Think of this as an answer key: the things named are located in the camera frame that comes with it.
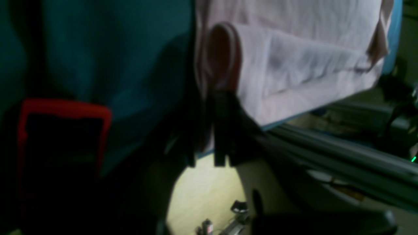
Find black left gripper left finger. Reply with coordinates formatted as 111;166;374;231
98;92;204;235

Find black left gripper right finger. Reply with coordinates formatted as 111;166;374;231
212;92;397;235

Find pink T-shirt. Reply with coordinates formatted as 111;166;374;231
194;0;394;125

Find orange black clamp upper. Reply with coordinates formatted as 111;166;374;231
17;99;112;210

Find teal table cloth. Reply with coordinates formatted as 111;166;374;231
1;0;397;183

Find aluminium frame rail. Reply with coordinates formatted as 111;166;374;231
271;101;418;209

